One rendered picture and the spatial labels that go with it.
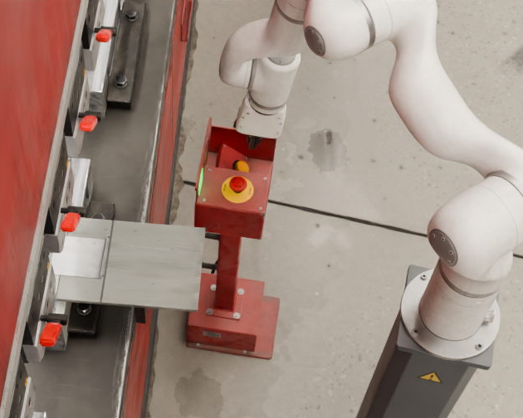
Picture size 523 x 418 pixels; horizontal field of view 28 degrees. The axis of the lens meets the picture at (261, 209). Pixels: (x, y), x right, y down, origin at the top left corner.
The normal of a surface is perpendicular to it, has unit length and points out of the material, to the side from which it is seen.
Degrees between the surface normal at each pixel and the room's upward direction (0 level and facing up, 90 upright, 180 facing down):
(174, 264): 0
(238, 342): 90
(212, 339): 90
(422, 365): 90
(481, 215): 9
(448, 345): 0
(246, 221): 90
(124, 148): 0
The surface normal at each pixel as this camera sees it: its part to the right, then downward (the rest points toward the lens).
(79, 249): 0.07, -0.53
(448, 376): -0.22, 0.82
